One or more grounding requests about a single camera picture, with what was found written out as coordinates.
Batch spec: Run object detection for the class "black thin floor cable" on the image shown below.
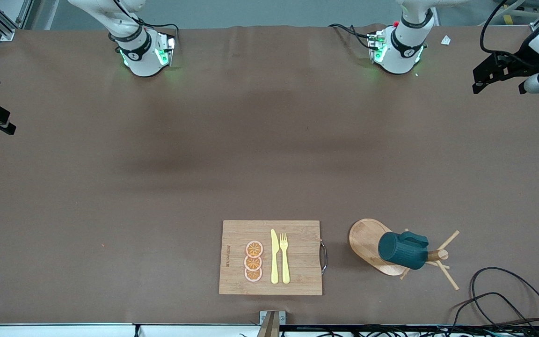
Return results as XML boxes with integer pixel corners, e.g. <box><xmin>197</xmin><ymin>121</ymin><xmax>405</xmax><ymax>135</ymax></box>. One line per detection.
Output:
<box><xmin>446</xmin><ymin>292</ymin><xmax>539</xmax><ymax>337</ymax></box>

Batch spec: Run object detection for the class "wooden cup rack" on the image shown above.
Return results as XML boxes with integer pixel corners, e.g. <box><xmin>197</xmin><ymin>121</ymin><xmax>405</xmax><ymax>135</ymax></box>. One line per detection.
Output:
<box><xmin>349</xmin><ymin>218</ymin><xmax>460</xmax><ymax>291</ymax></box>

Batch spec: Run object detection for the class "yellow plastic knife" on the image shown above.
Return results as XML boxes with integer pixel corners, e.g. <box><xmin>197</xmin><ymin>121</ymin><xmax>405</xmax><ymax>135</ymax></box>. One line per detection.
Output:
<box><xmin>270</xmin><ymin>229</ymin><xmax>280</xmax><ymax>285</ymax></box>

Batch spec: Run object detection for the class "brown table cover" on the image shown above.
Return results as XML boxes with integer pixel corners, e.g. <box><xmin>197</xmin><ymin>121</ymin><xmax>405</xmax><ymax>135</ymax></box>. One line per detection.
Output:
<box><xmin>0</xmin><ymin>23</ymin><xmax>539</xmax><ymax>326</ymax></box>

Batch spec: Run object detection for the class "wooden cutting board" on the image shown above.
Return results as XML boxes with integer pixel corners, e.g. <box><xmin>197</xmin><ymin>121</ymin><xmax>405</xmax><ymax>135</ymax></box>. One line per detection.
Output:
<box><xmin>219</xmin><ymin>220</ymin><xmax>328</xmax><ymax>296</ymax></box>

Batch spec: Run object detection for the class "black cable bundle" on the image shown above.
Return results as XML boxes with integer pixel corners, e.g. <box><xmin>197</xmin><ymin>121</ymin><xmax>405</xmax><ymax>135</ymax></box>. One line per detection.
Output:
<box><xmin>293</xmin><ymin>325</ymin><xmax>539</xmax><ymax>337</ymax></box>

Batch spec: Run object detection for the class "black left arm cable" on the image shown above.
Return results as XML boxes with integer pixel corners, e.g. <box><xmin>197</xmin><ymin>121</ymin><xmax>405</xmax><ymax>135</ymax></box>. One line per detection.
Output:
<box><xmin>479</xmin><ymin>0</ymin><xmax>539</xmax><ymax>68</ymax></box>

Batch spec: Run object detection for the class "black looped cable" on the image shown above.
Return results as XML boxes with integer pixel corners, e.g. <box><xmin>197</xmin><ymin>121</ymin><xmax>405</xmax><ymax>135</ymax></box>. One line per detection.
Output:
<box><xmin>470</xmin><ymin>267</ymin><xmax>539</xmax><ymax>334</ymax></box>

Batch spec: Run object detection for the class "dark green ribbed cup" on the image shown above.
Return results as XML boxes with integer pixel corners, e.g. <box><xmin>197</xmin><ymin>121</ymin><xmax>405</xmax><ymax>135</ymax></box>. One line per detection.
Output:
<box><xmin>378</xmin><ymin>231</ymin><xmax>430</xmax><ymax>271</ymax></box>

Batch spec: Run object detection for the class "yellow plastic fork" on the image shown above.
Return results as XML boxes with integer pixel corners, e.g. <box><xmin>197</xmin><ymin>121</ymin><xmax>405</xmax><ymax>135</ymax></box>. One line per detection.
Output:
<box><xmin>279</xmin><ymin>233</ymin><xmax>291</xmax><ymax>285</ymax></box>

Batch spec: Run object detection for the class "metal mount bracket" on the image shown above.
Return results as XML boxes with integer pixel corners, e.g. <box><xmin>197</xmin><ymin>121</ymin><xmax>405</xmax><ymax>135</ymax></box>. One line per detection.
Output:
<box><xmin>256</xmin><ymin>310</ymin><xmax>286</xmax><ymax>337</ymax></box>

